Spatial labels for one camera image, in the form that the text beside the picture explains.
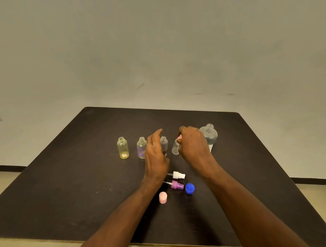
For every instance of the person's left hand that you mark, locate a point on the person's left hand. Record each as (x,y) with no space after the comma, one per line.
(154,162)

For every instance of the person's right hand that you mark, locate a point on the person's right hand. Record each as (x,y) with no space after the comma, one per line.
(196,150)

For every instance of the person's right fingers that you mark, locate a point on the person's right fingers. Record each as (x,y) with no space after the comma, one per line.
(187,131)

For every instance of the person's left thumb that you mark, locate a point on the person's left thumb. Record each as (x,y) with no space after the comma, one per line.
(166,162)

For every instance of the small frosted plastic bottle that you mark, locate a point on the small frosted plastic bottle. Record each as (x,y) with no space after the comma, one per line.
(175,148)

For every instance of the person's left forearm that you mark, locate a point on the person's left forearm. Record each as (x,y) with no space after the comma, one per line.
(122,216)

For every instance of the person's right forearm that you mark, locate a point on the person's right forearm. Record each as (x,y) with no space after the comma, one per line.
(244,208)

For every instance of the white spray pump head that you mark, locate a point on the white spray pump head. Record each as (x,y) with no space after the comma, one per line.
(179,175)

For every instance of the small clear plastic bottle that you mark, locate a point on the small clear plastic bottle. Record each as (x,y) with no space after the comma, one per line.
(164,144)

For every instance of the purple spray pump head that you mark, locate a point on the purple spray pump head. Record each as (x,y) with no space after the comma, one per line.
(177,185)

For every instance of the large round clear bottle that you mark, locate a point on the large round clear bottle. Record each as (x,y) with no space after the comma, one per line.
(211,134)

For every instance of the white bottle cap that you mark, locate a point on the white bottle cap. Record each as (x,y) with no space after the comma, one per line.
(210,148)

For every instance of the small clear purple-tinted bottle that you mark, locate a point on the small clear purple-tinted bottle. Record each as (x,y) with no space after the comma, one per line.
(141,148)

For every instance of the blue bottle cap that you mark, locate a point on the blue bottle cap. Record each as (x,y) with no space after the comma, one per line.
(190,188)

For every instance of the pink bottle cap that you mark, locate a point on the pink bottle cap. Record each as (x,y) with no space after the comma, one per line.
(163,197)

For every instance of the small yellow plastic bottle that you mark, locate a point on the small yellow plastic bottle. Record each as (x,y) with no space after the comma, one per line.
(123,150)

